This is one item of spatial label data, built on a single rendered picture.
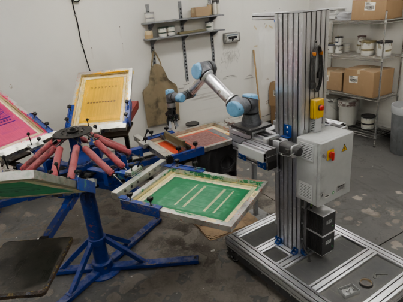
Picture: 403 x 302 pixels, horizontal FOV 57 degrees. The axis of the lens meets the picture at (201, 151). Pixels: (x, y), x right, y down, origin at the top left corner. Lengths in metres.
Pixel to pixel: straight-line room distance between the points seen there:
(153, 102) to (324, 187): 3.22
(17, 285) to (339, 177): 2.08
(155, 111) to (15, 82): 1.79
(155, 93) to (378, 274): 3.60
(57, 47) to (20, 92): 0.69
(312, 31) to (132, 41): 3.08
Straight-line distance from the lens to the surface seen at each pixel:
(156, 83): 5.33
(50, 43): 4.93
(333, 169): 2.70
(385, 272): 3.15
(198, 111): 5.77
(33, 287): 2.06
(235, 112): 2.64
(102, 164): 2.80
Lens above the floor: 2.14
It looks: 22 degrees down
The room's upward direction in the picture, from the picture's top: 5 degrees counter-clockwise
